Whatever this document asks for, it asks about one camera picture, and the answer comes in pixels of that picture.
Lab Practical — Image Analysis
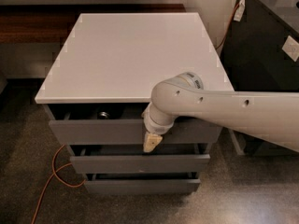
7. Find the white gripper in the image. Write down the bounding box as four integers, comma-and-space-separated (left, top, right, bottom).
143, 109, 175, 153

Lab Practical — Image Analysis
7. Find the blue pepsi can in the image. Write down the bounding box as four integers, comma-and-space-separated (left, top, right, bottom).
97, 111, 110, 119

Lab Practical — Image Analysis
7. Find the grey top drawer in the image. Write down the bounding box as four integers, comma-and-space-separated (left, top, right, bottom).
48, 103, 223, 146

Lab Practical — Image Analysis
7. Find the grey drawer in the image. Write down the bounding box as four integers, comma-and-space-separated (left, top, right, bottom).
48, 103, 223, 146
84, 173, 200, 195
70, 144, 210, 174

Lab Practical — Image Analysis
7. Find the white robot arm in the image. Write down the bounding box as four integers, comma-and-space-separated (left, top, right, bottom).
143, 72, 299, 152

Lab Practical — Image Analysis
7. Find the grey bottom drawer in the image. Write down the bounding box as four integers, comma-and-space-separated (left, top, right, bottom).
84, 173, 200, 195

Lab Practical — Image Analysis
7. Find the grey middle drawer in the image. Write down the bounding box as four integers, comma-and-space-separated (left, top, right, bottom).
70, 144, 210, 174

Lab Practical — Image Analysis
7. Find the grey drawer cabinet white top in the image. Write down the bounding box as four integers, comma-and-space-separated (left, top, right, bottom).
34, 12, 235, 196

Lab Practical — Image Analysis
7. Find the black side cabinet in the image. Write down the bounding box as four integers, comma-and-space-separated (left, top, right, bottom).
220, 0, 299, 157

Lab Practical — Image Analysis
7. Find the white label on cabinet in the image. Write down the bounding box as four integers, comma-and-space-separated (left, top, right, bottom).
282, 35, 299, 62

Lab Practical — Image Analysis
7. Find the dark wooden bench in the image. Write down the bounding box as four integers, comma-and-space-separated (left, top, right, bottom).
0, 4, 186, 44

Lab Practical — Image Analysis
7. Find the orange floor cable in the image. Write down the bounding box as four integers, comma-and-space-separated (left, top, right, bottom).
31, 144, 86, 224

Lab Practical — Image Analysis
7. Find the white cable tag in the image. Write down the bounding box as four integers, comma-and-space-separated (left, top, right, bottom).
234, 0, 246, 21

